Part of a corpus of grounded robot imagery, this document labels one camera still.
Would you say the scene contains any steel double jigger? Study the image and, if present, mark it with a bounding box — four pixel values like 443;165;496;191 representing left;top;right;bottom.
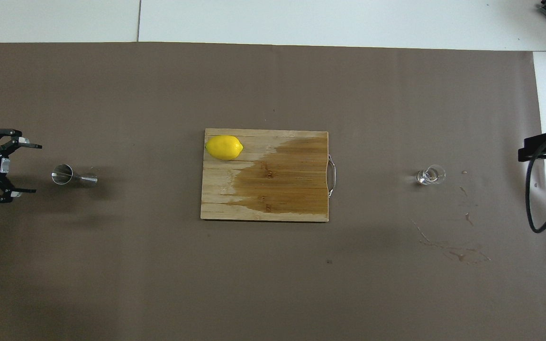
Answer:
51;164;98;186

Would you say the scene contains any small clear glass cup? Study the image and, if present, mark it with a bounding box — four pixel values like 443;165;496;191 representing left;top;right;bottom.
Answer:
416;164;446;186

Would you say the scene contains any yellow lemon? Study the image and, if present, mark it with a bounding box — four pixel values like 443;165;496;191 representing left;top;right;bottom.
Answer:
205;135;244;161

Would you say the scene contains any wooden cutting board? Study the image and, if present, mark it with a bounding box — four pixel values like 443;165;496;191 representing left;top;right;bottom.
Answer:
200;128;337;222

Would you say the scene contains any brown paper table mat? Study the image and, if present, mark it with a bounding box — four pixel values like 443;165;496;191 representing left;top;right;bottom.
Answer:
0;42;546;341

